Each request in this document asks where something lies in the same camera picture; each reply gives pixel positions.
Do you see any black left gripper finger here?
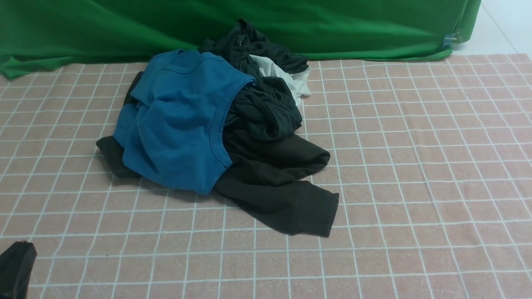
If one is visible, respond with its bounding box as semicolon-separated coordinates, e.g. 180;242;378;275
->
0;241;37;299

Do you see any white shirt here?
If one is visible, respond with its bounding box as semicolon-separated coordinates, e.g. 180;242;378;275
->
250;55;312;107

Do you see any green backdrop cloth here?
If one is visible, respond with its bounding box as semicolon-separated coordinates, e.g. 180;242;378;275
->
0;0;481;79

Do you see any blue t-shirt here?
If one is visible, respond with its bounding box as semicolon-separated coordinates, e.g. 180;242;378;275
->
113;50;255;195

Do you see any metal binder clip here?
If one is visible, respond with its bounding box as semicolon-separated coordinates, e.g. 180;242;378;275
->
441;32;462;49

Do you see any dark teal shirt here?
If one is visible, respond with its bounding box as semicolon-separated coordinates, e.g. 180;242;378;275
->
198;19;308;141

